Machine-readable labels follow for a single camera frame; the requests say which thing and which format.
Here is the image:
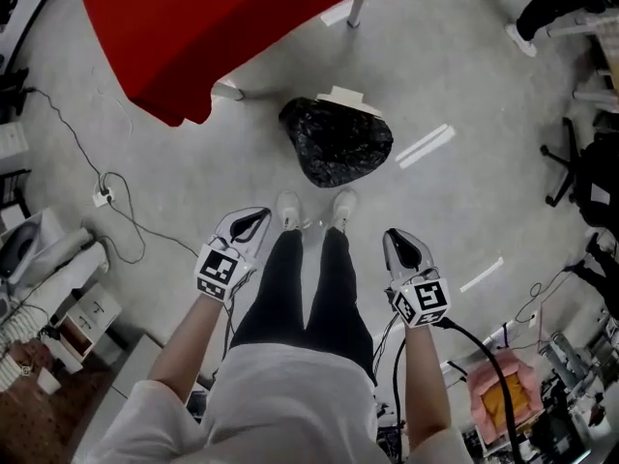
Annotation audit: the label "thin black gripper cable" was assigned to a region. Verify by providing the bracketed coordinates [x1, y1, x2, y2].
[391, 336, 408, 464]

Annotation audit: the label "black plastic bag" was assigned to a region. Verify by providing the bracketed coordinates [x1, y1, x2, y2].
[278, 97, 395, 189]

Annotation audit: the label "person's left white shoe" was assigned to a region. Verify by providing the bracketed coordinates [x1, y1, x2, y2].
[276, 189, 306, 232]

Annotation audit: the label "white cup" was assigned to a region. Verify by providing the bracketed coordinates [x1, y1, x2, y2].
[37, 366, 62, 396]

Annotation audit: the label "white bin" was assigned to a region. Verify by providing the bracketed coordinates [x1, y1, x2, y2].
[315, 85, 384, 118]

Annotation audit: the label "pink basket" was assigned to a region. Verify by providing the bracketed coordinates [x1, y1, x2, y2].
[465, 349, 546, 447]

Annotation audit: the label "black office chair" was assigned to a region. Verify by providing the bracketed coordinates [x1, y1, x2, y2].
[539, 116, 619, 229]

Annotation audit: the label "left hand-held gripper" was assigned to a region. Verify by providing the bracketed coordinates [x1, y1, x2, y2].
[194, 206, 273, 304]

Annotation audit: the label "person's white shoe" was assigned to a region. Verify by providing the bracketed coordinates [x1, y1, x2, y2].
[276, 189, 306, 232]
[330, 188, 360, 234]

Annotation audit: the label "person's right white shoe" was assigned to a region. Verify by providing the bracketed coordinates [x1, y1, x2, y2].
[330, 188, 360, 234]

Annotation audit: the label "person's black trousers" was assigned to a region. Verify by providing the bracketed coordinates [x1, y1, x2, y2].
[228, 226, 379, 387]

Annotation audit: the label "white table leg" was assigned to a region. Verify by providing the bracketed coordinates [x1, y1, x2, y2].
[345, 0, 369, 30]
[211, 78, 246, 102]

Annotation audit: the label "grey machine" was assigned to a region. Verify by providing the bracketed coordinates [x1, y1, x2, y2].
[0, 207, 65, 285]

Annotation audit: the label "red tablecloth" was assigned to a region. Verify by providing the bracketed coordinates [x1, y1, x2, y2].
[78, 0, 413, 128]

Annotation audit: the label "person's left forearm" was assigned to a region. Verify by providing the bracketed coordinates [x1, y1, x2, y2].
[148, 291, 229, 403]

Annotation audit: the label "person's white shirt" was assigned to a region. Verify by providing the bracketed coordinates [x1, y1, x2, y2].
[72, 339, 489, 464]

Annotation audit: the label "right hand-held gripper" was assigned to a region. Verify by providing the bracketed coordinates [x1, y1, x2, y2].
[382, 228, 452, 330]

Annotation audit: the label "person's right forearm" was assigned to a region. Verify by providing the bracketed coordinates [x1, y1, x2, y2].
[401, 320, 455, 450]

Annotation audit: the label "thick black gripper cable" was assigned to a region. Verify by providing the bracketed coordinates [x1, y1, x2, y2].
[433, 315, 526, 464]

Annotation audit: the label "thin black floor cable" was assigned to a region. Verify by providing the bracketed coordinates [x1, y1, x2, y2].
[22, 86, 200, 266]

